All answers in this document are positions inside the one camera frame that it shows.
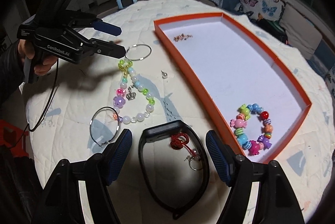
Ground large silver ring bangle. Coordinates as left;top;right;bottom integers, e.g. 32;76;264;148
125;43;152;61

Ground black smart band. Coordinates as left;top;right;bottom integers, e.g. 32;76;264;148
138;118;214;223

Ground person's left hand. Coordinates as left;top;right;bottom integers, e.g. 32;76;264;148
18;39;59;76

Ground white quilted bed cover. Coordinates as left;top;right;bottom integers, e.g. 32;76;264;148
20;0;334;223

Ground thin silver bangle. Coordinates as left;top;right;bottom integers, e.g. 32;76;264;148
89;106;120;147

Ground small silver pearl stud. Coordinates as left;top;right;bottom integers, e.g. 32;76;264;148
161;71;168;79

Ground orange shallow tray box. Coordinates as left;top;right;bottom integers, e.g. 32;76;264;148
154;13;312;163

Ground butterfly print pillow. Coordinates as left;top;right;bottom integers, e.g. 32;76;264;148
234;0;285;22

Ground grey plain pillow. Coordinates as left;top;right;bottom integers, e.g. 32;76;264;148
279;5;322;60

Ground blue toy camera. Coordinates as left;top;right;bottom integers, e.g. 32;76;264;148
116;0;137;10

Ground pastel bead chain with crown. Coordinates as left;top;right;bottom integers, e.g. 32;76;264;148
112;59;156;125

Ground colourful candy bead bracelet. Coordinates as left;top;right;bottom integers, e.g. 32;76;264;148
229;103;274;156

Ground small rose gold chain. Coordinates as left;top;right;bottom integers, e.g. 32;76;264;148
173;33;194;42

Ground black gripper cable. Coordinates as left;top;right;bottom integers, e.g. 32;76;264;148
26;58;60;133

